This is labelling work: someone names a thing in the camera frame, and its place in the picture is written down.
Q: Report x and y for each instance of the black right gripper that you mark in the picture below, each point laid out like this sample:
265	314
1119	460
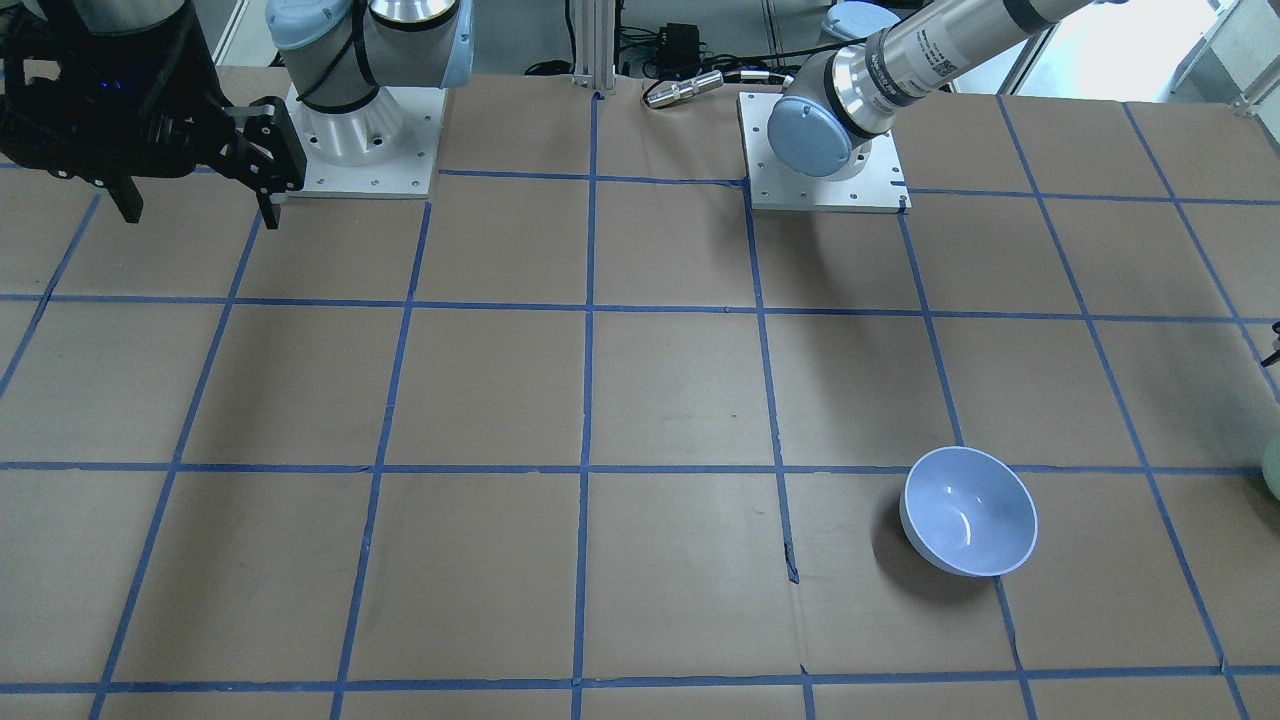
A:
262	146

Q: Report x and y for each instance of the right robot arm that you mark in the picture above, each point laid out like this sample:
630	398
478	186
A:
340	53

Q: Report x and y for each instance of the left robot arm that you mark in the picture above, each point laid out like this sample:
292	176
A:
843	98

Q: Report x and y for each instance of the blue bowl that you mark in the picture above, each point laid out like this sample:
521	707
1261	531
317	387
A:
968	513

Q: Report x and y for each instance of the green bowl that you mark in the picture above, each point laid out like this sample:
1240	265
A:
1270	466

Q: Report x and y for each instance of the brown paper table cover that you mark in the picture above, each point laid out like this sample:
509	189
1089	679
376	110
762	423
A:
585	436

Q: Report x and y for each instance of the black power brick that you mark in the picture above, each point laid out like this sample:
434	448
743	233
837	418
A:
678	46

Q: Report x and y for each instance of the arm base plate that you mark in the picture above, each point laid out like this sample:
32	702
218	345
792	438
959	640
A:
801	159
386	150

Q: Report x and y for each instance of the aluminium frame post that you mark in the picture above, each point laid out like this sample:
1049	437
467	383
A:
594	41

